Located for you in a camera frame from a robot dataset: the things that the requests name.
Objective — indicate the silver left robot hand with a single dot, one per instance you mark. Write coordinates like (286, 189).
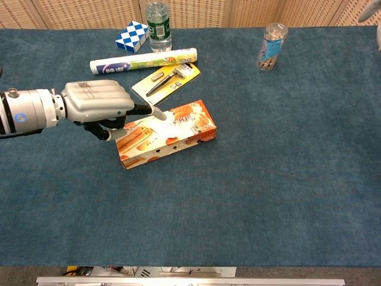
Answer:
(95, 99)

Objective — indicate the aluminium profile rail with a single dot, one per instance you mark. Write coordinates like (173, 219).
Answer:
(190, 281)

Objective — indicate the orange snack box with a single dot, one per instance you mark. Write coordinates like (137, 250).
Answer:
(166, 134)

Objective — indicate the razor in yellow blister pack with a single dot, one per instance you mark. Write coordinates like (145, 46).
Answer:
(166, 80)

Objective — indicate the blue felt table cloth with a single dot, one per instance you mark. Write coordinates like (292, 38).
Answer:
(238, 193)

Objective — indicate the white yellow tube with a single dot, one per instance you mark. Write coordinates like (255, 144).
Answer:
(143, 62)

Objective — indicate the clear plastic snack canister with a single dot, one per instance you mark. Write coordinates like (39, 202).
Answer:
(271, 47)

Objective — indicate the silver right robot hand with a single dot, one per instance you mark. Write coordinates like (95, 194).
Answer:
(372, 12)

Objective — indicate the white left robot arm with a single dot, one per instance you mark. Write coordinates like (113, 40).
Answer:
(26, 111)

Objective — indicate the woven rattan folding screen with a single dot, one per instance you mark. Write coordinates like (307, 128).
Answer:
(89, 13)

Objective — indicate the green capped plastic bottle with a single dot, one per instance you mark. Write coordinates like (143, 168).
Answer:
(159, 29)

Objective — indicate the blue white snake cube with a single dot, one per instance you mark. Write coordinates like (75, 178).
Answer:
(132, 37)

